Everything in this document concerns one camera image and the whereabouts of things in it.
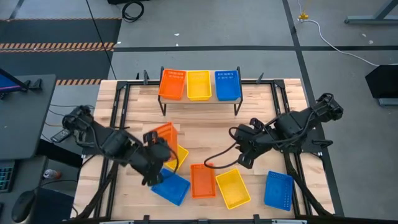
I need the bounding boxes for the blue plastic basket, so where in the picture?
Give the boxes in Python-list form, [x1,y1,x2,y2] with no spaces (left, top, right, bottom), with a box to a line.
[150,167,192,207]
[264,170,295,212]
[214,70,243,102]

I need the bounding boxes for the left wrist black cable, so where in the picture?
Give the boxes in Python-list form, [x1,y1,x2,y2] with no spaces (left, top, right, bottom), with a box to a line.
[167,144,180,175]

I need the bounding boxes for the black monitor stand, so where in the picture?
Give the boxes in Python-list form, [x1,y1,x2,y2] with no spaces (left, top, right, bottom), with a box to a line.
[23,78,43,92]

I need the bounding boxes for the white floor cable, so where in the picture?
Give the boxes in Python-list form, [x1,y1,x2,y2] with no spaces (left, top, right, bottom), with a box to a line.
[297,0,398,68]

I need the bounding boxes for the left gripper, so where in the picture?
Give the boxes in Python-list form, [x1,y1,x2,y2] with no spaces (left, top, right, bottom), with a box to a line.
[133,130,172,187]

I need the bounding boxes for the black box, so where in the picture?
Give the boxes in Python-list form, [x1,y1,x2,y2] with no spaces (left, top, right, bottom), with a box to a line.
[30,188,75,224]

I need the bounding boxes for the backlit keyboard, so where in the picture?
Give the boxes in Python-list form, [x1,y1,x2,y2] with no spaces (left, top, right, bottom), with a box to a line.
[0,160,16,194]

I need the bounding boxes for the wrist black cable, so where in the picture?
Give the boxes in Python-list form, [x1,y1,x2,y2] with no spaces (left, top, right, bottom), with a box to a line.
[167,144,180,175]
[203,126,242,170]

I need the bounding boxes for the silver drink can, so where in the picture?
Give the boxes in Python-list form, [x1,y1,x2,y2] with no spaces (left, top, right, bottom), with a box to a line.
[42,169,62,180]

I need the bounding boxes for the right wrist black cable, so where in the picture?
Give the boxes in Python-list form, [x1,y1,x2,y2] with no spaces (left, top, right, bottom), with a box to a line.
[203,126,242,170]

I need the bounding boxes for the grey metal stand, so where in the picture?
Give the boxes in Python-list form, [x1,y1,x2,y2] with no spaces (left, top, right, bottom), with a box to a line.
[344,0,398,25]

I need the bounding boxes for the black desk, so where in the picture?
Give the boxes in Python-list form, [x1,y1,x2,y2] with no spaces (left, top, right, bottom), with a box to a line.
[0,73,57,161]

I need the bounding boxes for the black panel on grey foot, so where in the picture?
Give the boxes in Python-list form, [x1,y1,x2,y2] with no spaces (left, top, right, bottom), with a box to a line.
[365,64,398,107]

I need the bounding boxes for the black floor mat hazard stripes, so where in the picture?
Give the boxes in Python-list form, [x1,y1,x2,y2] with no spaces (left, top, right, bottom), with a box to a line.
[0,17,123,86]

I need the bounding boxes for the yellow plastic basket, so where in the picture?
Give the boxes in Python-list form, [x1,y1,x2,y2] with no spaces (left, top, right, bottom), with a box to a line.
[215,168,252,210]
[164,144,190,172]
[186,70,213,102]

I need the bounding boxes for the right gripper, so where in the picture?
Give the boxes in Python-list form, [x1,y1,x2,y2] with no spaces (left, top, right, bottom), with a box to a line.
[233,123,271,170]

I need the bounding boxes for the wooden shelf with black legs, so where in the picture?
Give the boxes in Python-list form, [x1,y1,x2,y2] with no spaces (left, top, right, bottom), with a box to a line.
[157,66,244,116]

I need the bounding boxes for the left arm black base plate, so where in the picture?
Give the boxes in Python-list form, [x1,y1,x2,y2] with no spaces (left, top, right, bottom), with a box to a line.
[77,136,127,156]

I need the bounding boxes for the orange plastic basket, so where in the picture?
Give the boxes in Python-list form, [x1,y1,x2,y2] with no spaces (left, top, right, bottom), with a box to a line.
[157,68,187,101]
[152,121,179,161]
[190,163,217,200]

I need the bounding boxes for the thin black floor cable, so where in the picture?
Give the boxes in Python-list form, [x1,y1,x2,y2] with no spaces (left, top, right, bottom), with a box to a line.
[85,0,117,81]

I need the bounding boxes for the black aluminium table frame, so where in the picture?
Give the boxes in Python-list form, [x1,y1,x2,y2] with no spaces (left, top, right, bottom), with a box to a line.
[71,70,335,224]

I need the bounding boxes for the coiled black cable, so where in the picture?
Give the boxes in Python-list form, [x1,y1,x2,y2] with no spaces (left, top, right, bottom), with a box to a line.
[121,1,146,23]

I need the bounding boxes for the black computer mouse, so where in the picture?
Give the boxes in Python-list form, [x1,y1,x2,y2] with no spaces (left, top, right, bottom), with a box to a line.
[11,190,37,223]

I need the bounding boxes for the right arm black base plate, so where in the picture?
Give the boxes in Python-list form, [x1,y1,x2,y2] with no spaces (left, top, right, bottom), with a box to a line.
[276,129,333,154]

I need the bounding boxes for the computer monitor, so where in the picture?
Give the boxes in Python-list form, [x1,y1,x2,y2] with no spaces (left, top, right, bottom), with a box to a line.
[0,68,29,94]

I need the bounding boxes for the black remote control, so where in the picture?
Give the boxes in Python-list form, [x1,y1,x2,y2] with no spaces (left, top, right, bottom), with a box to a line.
[50,128,71,143]

